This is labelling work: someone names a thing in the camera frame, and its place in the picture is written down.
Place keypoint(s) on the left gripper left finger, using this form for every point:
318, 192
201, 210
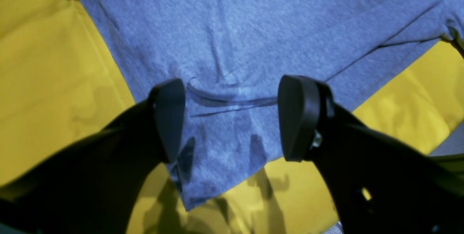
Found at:
91, 186

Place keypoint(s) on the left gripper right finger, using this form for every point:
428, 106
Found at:
378, 184

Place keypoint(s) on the yellow table cloth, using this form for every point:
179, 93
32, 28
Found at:
59, 84

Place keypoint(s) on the grey t-shirt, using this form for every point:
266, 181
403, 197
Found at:
231, 55

